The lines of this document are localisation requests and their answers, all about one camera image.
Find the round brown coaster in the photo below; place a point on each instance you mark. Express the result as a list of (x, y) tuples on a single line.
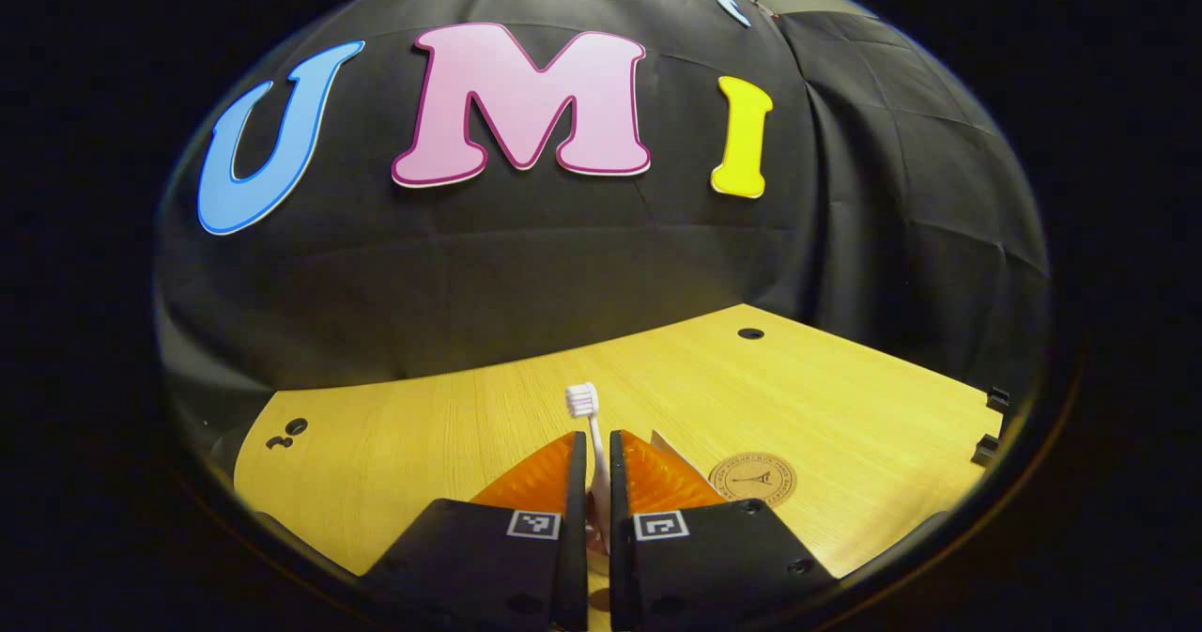
[(751, 479)]

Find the pink white toothbrush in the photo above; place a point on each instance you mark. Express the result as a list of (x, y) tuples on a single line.
[(582, 399)]

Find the black backdrop cloth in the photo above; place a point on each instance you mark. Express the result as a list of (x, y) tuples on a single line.
[(470, 266)]

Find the black desk edge bracket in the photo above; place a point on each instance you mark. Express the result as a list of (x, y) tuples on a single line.
[(997, 398), (986, 450)]

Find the wooden desktop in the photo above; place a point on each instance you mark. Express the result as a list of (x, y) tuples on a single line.
[(423, 444)]

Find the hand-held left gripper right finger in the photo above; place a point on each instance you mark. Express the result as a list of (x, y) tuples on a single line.
[(620, 519)]

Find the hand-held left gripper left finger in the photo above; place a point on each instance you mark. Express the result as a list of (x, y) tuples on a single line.
[(575, 519)]

